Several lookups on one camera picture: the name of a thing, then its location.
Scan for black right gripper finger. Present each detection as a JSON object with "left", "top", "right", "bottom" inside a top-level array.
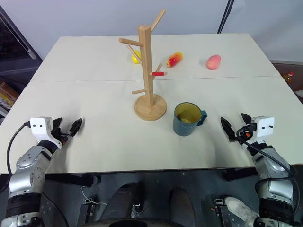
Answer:
[
  {"left": 240, "top": 113, "right": 252, "bottom": 125},
  {"left": 220, "top": 116, "right": 238, "bottom": 143}
]

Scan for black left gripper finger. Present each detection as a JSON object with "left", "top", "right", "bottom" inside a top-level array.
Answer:
[
  {"left": 52, "top": 116, "right": 64, "bottom": 131},
  {"left": 68, "top": 118, "right": 84, "bottom": 137}
]

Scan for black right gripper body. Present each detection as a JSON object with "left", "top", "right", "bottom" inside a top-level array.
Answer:
[{"left": 234, "top": 122, "right": 258, "bottom": 145}]

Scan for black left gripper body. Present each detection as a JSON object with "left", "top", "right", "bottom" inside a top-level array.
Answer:
[{"left": 53, "top": 127, "right": 72, "bottom": 146}]

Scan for wooden mug tree stand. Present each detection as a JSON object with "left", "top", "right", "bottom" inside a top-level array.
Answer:
[{"left": 118, "top": 9, "right": 168, "bottom": 121}]

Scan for teal mug yellow inside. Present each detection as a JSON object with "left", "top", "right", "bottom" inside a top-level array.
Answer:
[{"left": 172, "top": 102, "right": 209, "bottom": 137}]

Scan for cardboard box with items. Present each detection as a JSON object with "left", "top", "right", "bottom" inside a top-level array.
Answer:
[{"left": 0, "top": 81, "right": 20, "bottom": 119}]

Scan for dark brown furniture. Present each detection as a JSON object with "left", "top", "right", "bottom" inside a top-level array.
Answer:
[{"left": 271, "top": 60, "right": 303, "bottom": 105}]

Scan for pink peach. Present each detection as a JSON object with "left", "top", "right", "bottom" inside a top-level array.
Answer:
[{"left": 205, "top": 54, "right": 223, "bottom": 71}]

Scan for white shoe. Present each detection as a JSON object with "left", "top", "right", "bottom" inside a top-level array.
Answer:
[{"left": 223, "top": 196, "right": 260, "bottom": 226}]

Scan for dark framed cabinet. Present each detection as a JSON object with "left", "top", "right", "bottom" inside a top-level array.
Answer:
[{"left": 0, "top": 4, "right": 44, "bottom": 82}]

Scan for dark rounded shape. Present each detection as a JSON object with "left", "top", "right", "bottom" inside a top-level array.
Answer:
[
  {"left": 167, "top": 186, "right": 197, "bottom": 224},
  {"left": 103, "top": 181, "right": 145, "bottom": 224}
]

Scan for red yellow mango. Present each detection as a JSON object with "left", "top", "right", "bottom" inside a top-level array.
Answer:
[{"left": 166, "top": 52, "right": 184, "bottom": 69}]

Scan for yellow lemon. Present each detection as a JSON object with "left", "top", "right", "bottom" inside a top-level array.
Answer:
[{"left": 131, "top": 50, "right": 142, "bottom": 65}]

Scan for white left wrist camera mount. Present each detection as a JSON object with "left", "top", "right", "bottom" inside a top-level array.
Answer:
[{"left": 28, "top": 116, "right": 63, "bottom": 149}]

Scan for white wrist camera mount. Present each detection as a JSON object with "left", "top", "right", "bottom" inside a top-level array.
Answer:
[
  {"left": 28, "top": 116, "right": 63, "bottom": 149},
  {"left": 251, "top": 115, "right": 276, "bottom": 144}
]

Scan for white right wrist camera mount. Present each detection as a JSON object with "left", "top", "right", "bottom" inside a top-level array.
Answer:
[{"left": 251, "top": 115, "right": 276, "bottom": 144}]

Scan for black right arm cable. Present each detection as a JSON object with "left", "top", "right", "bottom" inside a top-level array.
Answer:
[{"left": 236, "top": 128, "right": 299, "bottom": 213}]

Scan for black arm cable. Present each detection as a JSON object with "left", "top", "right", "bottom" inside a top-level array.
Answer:
[
  {"left": 6, "top": 121, "right": 30, "bottom": 176},
  {"left": 236, "top": 128, "right": 299, "bottom": 213}
]

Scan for black table frame bracket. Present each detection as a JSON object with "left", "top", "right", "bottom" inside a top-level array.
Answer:
[
  {"left": 222, "top": 168, "right": 258, "bottom": 182},
  {"left": 44, "top": 173, "right": 102, "bottom": 188}
]

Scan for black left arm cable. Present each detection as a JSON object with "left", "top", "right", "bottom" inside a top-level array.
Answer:
[{"left": 6, "top": 121, "right": 30, "bottom": 176}]

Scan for thin white cable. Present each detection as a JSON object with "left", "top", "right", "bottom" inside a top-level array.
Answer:
[{"left": 81, "top": 185, "right": 107, "bottom": 206}]

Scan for black hanging cables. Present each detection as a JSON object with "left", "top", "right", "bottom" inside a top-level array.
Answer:
[{"left": 217, "top": 0, "right": 234, "bottom": 34}]

